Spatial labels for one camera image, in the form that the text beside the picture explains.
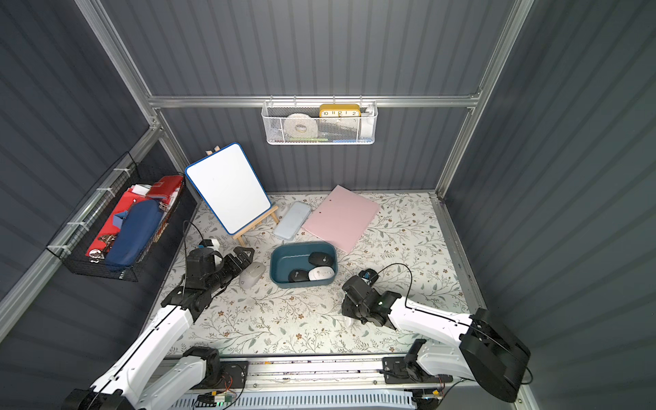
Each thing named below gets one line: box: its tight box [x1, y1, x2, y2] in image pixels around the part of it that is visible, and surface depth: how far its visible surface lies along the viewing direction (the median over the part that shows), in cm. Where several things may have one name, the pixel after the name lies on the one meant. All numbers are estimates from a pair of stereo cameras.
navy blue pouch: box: [105, 199, 164, 268], surface depth 71 cm
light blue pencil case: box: [273, 200, 311, 241], surface depth 111 cm
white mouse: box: [307, 265, 336, 282], surface depth 92 cm
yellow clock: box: [319, 103, 362, 118], surface depth 89 cm
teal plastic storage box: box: [269, 240, 339, 289], surface depth 99 cm
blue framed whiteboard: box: [184, 142, 273, 235], surface depth 89 cm
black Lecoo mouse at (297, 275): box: [287, 269, 311, 283], surface depth 93 cm
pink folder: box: [301, 184, 381, 254], surface depth 114 cm
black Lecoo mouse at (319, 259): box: [308, 251, 334, 267], surface depth 98 cm
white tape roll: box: [283, 112, 319, 139], surface depth 86 cm
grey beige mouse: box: [238, 261, 266, 289], surface depth 93 cm
